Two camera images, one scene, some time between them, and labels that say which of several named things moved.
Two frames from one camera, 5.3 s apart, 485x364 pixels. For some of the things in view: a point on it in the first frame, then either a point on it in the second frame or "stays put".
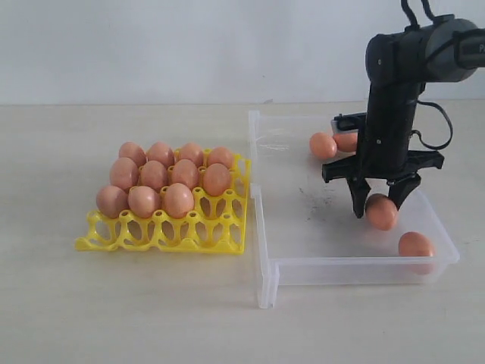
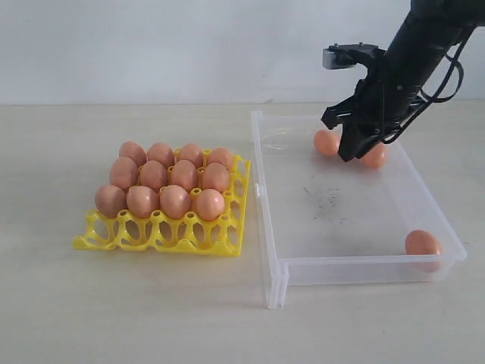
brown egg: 133,151 stays put
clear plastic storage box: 306,231 stays put
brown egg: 381,211 -> 211,205
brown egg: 160,152 stays put
